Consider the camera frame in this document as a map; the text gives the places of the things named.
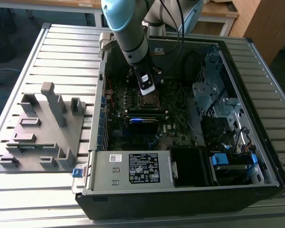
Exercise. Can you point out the silver disk bay cage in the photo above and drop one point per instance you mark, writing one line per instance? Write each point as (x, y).
(204, 92)

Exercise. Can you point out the blue plastic clip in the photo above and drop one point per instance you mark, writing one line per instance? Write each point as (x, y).
(254, 159)

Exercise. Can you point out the green RAM stick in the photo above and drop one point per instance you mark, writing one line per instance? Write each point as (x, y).
(147, 115)
(29, 147)

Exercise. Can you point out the wooden desk white frame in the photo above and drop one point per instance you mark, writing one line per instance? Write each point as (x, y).
(216, 12)
(38, 3)

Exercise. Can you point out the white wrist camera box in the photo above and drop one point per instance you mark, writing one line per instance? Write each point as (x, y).
(148, 89)

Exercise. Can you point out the silver power supply unit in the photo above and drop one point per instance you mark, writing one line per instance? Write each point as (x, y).
(104, 171)

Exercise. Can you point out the green motherboard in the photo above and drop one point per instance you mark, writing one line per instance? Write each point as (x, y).
(178, 123)

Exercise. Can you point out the grey parts rack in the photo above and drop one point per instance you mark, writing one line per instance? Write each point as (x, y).
(50, 140)

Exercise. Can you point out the white printed label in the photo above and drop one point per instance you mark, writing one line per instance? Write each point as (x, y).
(158, 50)

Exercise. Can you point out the black open PC case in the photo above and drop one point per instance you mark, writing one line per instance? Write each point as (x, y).
(156, 206)

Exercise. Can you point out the small expansion card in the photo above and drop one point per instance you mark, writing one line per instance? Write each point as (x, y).
(143, 128)

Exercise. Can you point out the blue plastic latch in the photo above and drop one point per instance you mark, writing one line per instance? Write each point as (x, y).
(76, 173)

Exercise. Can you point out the finned chipset heatsink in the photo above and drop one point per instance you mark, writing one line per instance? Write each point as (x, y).
(166, 142)

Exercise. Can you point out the metal CPU socket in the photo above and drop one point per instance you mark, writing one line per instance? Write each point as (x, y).
(142, 107)

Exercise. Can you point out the hard disk in blue carrier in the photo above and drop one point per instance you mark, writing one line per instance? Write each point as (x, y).
(219, 159)

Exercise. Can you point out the wooden cabinet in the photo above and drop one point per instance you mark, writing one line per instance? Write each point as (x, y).
(270, 28)

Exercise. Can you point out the grey case latch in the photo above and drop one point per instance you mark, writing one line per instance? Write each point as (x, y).
(104, 41)

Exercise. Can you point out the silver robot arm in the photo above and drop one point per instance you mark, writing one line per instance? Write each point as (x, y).
(130, 35)

